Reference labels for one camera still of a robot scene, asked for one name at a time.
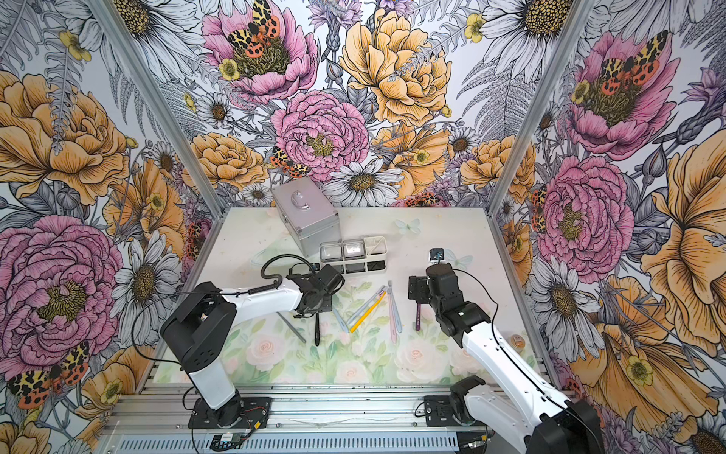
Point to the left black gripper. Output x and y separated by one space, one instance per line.
325 307

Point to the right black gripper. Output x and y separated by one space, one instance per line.
418 285

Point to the light blue toothbrush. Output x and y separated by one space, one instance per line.
343 325

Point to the black toothbrush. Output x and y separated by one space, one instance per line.
317 331

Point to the yellow toothbrush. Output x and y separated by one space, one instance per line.
370 311

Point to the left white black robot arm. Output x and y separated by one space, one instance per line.
198 329

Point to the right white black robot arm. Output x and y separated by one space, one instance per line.
531 415

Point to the pale blue toothbrush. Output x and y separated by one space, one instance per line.
399 325

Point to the cream toothbrush holder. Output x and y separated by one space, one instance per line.
356 256

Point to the silver pink metal case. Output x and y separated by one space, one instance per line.
308 215

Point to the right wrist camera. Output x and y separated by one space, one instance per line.
436 256

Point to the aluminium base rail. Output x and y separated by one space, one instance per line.
303 419

